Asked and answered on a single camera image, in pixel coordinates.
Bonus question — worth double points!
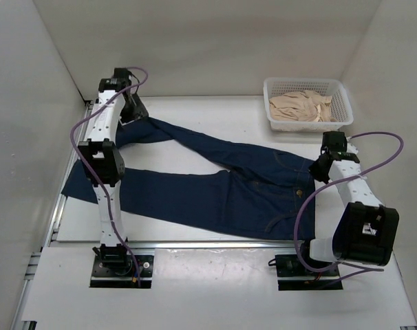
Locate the dark blue denim trousers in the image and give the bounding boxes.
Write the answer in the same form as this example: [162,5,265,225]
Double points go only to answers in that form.
[61,115,317,242]

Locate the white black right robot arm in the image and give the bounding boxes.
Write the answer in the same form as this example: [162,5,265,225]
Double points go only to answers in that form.
[293,151,399,275]

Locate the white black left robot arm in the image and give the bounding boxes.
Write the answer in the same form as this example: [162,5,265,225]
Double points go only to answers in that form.
[76,71,148,278]

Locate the beige folded cloth in basket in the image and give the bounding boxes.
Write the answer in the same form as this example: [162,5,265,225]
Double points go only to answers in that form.
[269,90,336,122]

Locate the white plastic perforated basket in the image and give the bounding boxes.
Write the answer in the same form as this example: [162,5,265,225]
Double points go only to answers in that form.
[263,78,354,133]

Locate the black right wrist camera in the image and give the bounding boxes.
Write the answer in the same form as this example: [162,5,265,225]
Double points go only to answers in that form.
[321,131,348,153]

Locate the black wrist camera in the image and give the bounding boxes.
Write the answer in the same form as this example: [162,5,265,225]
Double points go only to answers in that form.
[111,67,133,89]
[321,131,348,153]

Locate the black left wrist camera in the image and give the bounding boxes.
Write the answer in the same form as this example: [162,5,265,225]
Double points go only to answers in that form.
[111,67,133,89]

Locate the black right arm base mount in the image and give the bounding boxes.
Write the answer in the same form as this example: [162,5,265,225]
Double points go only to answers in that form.
[268,254,343,292]

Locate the aluminium table edge rail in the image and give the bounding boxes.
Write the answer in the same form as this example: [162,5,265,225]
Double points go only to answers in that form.
[48,239,311,256]

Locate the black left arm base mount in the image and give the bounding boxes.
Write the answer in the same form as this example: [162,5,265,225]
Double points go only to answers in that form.
[89,246,154,289]

